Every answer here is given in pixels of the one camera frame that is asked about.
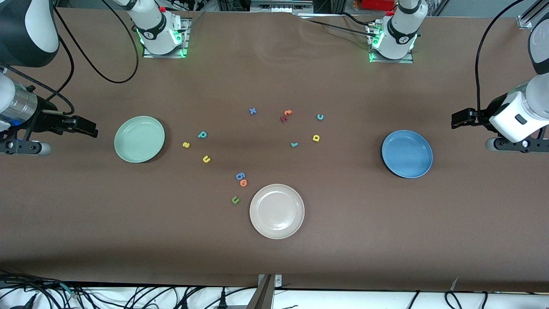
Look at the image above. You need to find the green plate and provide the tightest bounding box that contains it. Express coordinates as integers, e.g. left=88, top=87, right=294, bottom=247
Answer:
left=114, top=116, right=166, bottom=164

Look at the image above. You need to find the blue plate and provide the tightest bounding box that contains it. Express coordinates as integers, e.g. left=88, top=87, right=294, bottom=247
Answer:
left=381, top=130, right=434, bottom=179

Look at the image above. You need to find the red box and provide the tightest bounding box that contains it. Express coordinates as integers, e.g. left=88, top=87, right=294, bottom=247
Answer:
left=362, top=0, right=396, bottom=11

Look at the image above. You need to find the brown paper table cover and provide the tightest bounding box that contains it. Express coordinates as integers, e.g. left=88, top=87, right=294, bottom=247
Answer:
left=0, top=11, right=549, bottom=292

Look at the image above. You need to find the beige plate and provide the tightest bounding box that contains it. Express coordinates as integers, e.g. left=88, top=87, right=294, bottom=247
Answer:
left=249, top=184, right=305, bottom=239

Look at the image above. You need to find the aluminium profile beam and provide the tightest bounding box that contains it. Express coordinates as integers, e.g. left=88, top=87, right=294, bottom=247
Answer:
left=247, top=275, right=275, bottom=309

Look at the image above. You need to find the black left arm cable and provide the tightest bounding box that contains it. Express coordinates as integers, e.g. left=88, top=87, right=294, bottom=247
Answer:
left=474, top=0, right=528, bottom=113

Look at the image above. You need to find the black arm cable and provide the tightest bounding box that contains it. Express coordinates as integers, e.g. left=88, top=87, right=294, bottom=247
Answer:
left=0, top=0, right=140, bottom=115
left=474, top=0, right=528, bottom=113

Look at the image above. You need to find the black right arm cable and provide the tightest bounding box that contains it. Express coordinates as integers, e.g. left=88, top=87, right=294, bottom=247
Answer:
left=0, top=0, right=140, bottom=115

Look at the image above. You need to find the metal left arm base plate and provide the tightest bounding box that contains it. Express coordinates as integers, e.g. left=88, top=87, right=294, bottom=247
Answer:
left=369, top=24, right=414, bottom=64

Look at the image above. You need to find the aluminium frame strut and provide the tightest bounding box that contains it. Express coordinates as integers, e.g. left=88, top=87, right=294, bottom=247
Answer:
left=522, top=0, right=549, bottom=22

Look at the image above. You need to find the black table cable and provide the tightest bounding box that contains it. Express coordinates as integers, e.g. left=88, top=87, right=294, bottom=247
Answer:
left=305, top=18, right=373, bottom=35
left=341, top=12, right=374, bottom=25

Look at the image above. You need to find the grey metal frame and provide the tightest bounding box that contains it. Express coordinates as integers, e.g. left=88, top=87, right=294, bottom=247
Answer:
left=250, top=0, right=314, bottom=14

